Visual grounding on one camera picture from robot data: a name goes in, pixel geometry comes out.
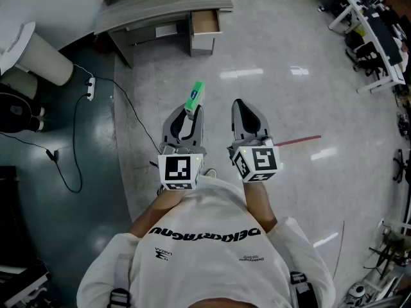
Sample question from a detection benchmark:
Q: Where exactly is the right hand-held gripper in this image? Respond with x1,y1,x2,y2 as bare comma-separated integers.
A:
227,98,283,184

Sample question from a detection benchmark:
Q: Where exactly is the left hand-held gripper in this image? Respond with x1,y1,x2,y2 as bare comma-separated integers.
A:
157,104,207,191

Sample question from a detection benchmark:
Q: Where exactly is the green and white small object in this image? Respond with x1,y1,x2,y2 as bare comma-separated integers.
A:
184,81,206,121

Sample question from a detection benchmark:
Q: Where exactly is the wooden drawer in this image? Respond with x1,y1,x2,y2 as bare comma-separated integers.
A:
189,8,223,53

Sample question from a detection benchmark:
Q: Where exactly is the person's right forearm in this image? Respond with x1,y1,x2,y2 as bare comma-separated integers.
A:
243,180,279,237

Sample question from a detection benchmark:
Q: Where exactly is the person's left forearm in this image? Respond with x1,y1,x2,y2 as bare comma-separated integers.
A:
128,187,189,239

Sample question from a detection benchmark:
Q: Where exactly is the red floor tape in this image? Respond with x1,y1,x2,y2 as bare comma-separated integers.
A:
274,135,322,148

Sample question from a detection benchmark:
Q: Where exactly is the white power strip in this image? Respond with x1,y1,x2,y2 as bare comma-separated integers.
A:
85,77,96,101

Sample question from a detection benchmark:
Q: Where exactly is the grey wooden desk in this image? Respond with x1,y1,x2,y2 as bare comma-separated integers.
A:
92,0,234,69

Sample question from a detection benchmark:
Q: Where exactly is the white printed t-shirt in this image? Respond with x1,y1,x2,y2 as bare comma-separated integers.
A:
76,175,337,308

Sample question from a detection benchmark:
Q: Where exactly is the black office chair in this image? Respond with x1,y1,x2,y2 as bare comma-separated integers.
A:
345,40,391,80

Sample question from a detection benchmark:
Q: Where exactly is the white cylindrical stand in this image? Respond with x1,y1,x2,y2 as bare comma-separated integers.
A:
0,21,75,88

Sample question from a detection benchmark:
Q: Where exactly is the long white office desk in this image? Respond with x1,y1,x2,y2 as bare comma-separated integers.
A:
326,0,407,94

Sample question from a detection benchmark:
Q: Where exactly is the black chair base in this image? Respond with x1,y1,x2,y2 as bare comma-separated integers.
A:
392,148,411,184

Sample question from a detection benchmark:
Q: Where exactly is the long black cable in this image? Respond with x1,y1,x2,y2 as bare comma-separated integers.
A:
92,75,161,152

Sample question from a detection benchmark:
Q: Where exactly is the black cable with adapter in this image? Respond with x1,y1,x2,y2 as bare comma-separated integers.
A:
0,92,91,194

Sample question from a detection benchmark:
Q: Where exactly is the grey harness strap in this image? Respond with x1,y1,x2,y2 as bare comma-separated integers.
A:
109,287,132,308
290,270,319,308

